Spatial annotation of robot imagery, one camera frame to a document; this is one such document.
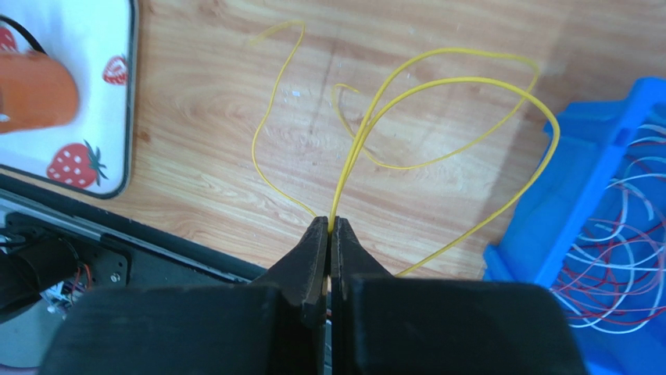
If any aluminium frame rail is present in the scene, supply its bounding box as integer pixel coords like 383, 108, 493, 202
1, 191, 243, 369

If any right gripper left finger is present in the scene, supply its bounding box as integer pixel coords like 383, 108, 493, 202
39, 217, 328, 374

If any strawberry print tray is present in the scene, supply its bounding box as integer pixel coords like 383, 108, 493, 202
1, 1, 139, 198

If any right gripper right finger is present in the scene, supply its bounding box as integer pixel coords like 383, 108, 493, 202
331, 218, 587, 374

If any orange plastic cup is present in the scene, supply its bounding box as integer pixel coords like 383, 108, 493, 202
1, 52, 79, 134

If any left blue plastic bin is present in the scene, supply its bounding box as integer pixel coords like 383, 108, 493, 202
484, 77, 665, 374

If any dark red thin cable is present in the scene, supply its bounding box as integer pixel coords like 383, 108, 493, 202
551, 140, 666, 326

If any white thin cable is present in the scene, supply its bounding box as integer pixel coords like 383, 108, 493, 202
561, 122, 666, 335

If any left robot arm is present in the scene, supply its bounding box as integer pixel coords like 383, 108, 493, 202
1, 237, 78, 323

